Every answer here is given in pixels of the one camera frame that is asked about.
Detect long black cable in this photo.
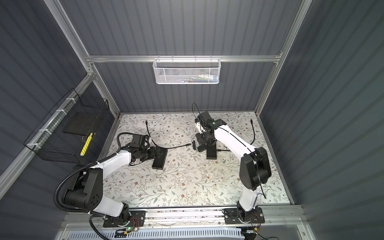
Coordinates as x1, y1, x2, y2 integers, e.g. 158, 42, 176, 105
144, 119, 256, 150

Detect black power adapter with cable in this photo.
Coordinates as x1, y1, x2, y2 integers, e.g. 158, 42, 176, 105
192, 141, 230, 153

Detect black network switch box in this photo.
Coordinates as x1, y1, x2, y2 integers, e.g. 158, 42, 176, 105
206, 140, 217, 160

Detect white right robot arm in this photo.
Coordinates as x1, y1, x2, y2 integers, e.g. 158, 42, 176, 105
195, 112, 272, 223

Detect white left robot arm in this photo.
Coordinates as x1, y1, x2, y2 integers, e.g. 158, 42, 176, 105
53, 133, 168, 223

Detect long black power brick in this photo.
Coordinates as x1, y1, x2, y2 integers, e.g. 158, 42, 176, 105
152, 156, 167, 170

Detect items in white basket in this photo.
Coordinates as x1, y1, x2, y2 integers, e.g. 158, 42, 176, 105
177, 74, 219, 84

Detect yellow striped tool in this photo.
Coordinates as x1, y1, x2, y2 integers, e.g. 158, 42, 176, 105
80, 133, 94, 157

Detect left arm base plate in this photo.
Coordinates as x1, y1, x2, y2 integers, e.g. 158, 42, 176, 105
103, 211, 147, 228

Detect white wire mesh basket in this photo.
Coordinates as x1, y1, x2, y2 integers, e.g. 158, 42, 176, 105
153, 58, 222, 85

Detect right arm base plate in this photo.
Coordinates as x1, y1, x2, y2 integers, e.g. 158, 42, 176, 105
222, 207, 265, 225

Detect black wire wall basket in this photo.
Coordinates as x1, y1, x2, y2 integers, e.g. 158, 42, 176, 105
24, 85, 115, 165

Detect white slotted cable duct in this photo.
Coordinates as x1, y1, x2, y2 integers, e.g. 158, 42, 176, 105
67, 227, 245, 240

